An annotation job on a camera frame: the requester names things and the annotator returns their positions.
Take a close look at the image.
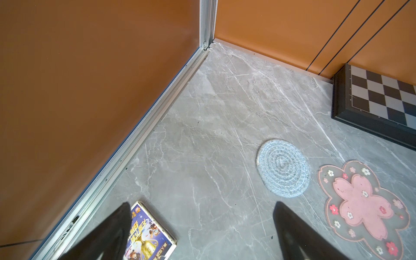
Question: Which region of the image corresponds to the black white chessboard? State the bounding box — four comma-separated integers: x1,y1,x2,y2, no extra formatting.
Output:
331,64,416,150

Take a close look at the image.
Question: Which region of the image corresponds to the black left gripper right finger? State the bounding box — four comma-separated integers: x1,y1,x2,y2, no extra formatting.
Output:
273,201,348,260

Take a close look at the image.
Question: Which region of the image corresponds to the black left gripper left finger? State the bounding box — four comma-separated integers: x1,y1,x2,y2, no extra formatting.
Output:
60,202,132,260

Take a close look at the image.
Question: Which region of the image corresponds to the pink flower coaster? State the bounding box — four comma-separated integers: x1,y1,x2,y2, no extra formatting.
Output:
317,160,411,260

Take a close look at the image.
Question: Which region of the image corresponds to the purple playing card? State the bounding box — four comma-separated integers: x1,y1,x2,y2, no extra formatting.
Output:
123,201,177,260

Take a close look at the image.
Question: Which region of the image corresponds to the light blue woven coaster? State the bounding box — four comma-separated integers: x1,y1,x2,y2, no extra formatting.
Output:
256,139,310,198

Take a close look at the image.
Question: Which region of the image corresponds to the aluminium left corner post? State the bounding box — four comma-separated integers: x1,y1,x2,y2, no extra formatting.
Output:
199,0,218,51

